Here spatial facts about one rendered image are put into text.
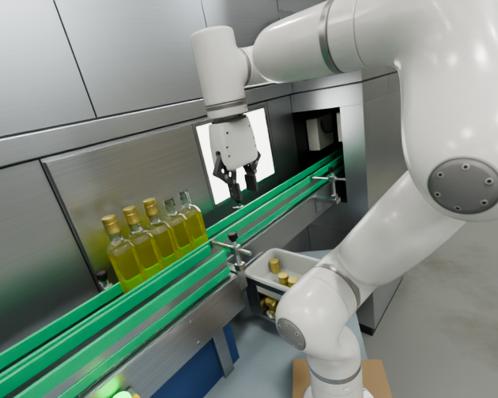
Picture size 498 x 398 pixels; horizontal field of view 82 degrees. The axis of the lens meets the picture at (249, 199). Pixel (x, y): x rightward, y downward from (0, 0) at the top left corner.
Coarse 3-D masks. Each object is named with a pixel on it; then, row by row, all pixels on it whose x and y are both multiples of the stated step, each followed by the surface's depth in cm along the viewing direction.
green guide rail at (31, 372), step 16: (192, 256) 86; (208, 256) 91; (176, 272) 82; (144, 288) 75; (160, 288) 79; (128, 304) 72; (144, 304) 76; (96, 320) 67; (112, 320) 70; (80, 336) 65; (96, 336) 68; (48, 352) 60; (64, 352) 63; (32, 368) 59; (48, 368) 61; (0, 384) 55; (16, 384) 57
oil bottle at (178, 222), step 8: (168, 216) 85; (176, 216) 85; (184, 216) 87; (176, 224) 84; (184, 224) 87; (176, 232) 85; (184, 232) 87; (176, 240) 86; (184, 240) 87; (192, 240) 89; (184, 248) 87; (192, 248) 90
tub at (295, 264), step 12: (276, 252) 104; (288, 252) 101; (252, 264) 98; (264, 264) 102; (288, 264) 102; (300, 264) 98; (312, 264) 95; (252, 276) 92; (264, 276) 102; (276, 276) 101; (300, 276) 98; (288, 288) 83
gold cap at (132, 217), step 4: (124, 208) 77; (128, 208) 76; (132, 208) 76; (136, 208) 77; (124, 212) 76; (128, 212) 75; (132, 212) 76; (136, 212) 77; (128, 216) 76; (132, 216) 76; (136, 216) 77; (128, 220) 76; (132, 220) 76; (136, 220) 77; (140, 220) 78; (128, 224) 77; (132, 224) 76
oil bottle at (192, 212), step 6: (180, 210) 90; (186, 210) 88; (192, 210) 89; (198, 210) 91; (186, 216) 88; (192, 216) 89; (198, 216) 91; (192, 222) 89; (198, 222) 91; (192, 228) 90; (198, 228) 91; (204, 228) 93; (192, 234) 90; (198, 234) 92; (204, 234) 93; (198, 240) 92; (204, 240) 94
